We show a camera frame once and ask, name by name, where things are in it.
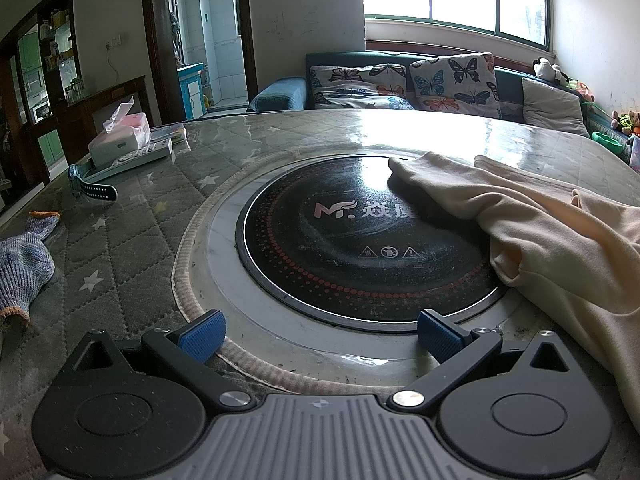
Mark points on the white flat box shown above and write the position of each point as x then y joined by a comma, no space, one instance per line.
170,132

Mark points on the green plastic basket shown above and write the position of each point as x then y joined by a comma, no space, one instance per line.
607,142

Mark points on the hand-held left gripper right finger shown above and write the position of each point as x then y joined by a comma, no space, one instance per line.
440,337

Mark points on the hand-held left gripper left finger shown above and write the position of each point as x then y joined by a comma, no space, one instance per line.
202,337

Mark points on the dark wooden door frame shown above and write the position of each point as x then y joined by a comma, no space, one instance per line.
155,35

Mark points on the dark teal sofa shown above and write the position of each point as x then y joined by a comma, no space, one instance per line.
510,85

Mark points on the blue sofa armrest cover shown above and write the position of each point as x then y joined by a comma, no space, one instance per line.
277,94

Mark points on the round black induction cooktop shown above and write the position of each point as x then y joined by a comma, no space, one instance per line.
325,260

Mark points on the white pink tissue box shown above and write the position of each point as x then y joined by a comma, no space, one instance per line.
120,142

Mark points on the white remote control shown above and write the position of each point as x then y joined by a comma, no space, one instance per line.
140,157

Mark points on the square butterfly print cushion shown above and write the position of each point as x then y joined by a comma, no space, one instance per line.
450,80

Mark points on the panda plush toy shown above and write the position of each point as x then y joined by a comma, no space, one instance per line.
547,67

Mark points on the dark wooden cabinet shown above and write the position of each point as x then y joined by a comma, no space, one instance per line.
110,105

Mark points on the small plush toys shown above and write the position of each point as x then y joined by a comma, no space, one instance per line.
625,121

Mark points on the plain grey pillow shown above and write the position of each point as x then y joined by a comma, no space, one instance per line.
550,102

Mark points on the white wall outlet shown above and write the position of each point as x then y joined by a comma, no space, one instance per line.
114,41

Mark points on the wide butterfly print cushion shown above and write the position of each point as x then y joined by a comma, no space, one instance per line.
350,85

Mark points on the blue grey knitted glove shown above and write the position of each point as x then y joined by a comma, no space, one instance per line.
25,265

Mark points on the cream garment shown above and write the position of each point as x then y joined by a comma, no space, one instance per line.
550,240

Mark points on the blue white small cabinet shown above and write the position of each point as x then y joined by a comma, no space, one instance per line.
191,90

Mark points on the dark band smartwatch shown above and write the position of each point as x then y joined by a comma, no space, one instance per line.
100,191

